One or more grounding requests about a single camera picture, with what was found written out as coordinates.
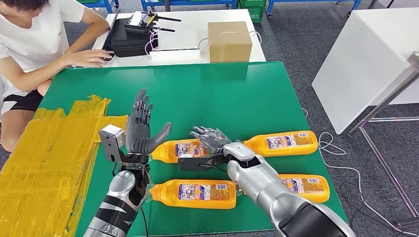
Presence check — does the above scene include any green table board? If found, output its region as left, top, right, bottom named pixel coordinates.
left=39, top=61, right=349, bottom=237

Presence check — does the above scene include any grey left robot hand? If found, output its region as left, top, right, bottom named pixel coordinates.
left=125, top=88, right=173, bottom=156

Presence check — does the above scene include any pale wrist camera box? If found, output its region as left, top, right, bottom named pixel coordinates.
left=177, top=154, right=226, bottom=172
left=98, top=124, right=126, bottom=162

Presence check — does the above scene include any large white table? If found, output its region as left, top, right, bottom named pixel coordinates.
left=311, top=7, right=419, bottom=135

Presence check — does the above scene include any blue metal rack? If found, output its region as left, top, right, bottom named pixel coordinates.
left=141, top=0, right=238, bottom=12
left=77, top=0, right=120, bottom=14
left=267, top=0, right=361, bottom=18

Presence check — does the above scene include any white floor cable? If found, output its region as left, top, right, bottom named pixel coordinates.
left=301, top=107, right=419, bottom=237

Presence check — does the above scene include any green plastic crate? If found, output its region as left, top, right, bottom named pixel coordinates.
left=238, top=0, right=267, bottom=24

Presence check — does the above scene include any person's right hand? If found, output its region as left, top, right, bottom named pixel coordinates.
left=62, top=49, right=114, bottom=68

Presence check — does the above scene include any person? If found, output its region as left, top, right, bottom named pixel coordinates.
left=0, top=0, right=112, bottom=153

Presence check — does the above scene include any black carrying case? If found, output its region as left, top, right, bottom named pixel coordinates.
left=102, top=18, right=160, bottom=58

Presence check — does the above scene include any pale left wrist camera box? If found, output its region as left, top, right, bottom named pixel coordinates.
left=98, top=124, right=126, bottom=162

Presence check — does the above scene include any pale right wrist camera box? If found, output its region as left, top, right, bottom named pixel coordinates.
left=177, top=154, right=226, bottom=172

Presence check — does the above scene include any black remote controller with antennas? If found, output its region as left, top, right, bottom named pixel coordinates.
left=124, top=10, right=182, bottom=36

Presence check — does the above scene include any brown cardboard box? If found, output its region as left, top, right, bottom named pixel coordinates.
left=207, top=21, right=253, bottom=63

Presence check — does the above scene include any grey metal table frame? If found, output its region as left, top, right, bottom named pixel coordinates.
left=347, top=51, right=419, bottom=230

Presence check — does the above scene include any yellow taped cardboard sheet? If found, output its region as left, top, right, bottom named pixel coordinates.
left=0, top=95, right=129, bottom=237

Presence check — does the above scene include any white cable by case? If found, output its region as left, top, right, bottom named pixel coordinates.
left=144, top=28, right=161, bottom=56

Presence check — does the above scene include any orange detergent bottle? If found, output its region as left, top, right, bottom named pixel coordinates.
left=151, top=139, right=210, bottom=163
left=147, top=179, right=237, bottom=210
left=243, top=130, right=319, bottom=158
left=278, top=174, right=331, bottom=204

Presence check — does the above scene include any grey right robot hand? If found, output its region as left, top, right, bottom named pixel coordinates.
left=190, top=126, right=232, bottom=155

